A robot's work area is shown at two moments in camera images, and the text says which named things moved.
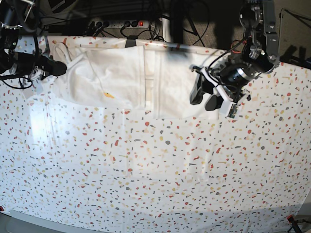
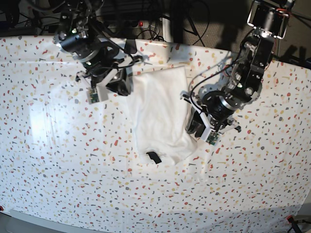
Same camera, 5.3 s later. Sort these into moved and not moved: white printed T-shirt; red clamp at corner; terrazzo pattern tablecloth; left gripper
Moved: white printed T-shirt; left gripper
Not moved: red clamp at corner; terrazzo pattern tablecloth
